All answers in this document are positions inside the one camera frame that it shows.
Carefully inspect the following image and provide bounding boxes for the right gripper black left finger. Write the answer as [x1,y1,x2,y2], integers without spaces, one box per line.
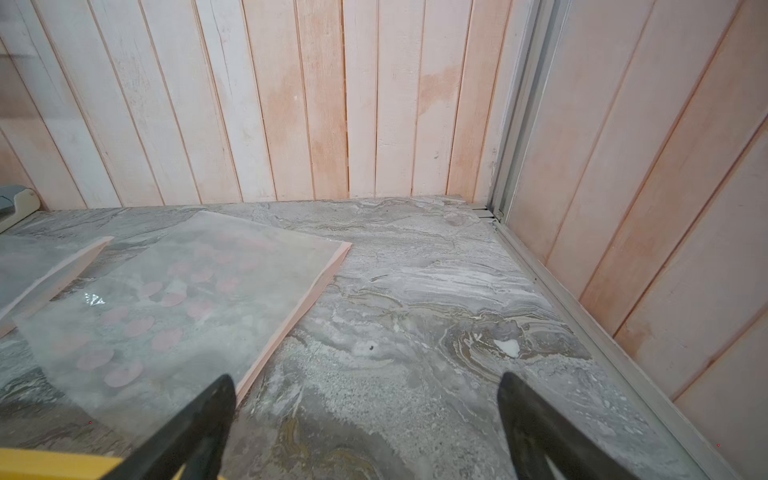
[104,374,236,479]

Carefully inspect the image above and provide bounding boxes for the yellow plastic tray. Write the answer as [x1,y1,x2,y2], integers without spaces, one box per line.
[1,446,189,479]

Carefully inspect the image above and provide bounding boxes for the clear zipper bag pink zip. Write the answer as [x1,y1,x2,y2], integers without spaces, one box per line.
[1,234,113,336]

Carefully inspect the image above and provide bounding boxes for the clear zipper bag pink dots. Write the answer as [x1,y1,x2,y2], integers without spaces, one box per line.
[13,211,350,441]

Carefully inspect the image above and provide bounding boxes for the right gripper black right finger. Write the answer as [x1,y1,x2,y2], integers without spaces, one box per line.
[497,372,636,479]

